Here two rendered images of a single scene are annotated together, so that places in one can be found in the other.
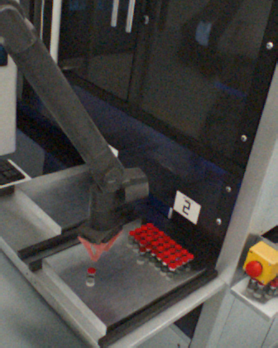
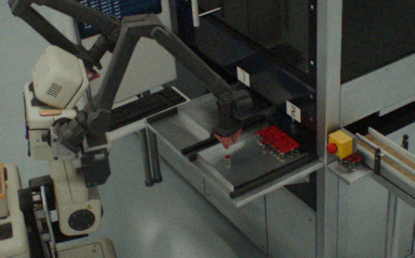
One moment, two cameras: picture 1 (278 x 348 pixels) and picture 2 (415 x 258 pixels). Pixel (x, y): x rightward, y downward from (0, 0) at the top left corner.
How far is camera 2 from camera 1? 1.92 m
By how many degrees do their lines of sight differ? 16
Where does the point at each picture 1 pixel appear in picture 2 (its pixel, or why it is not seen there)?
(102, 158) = (217, 87)
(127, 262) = (254, 152)
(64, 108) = (191, 64)
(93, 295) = (230, 172)
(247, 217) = (324, 114)
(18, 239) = (181, 143)
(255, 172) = (321, 84)
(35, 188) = (193, 107)
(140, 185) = (246, 99)
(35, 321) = (210, 230)
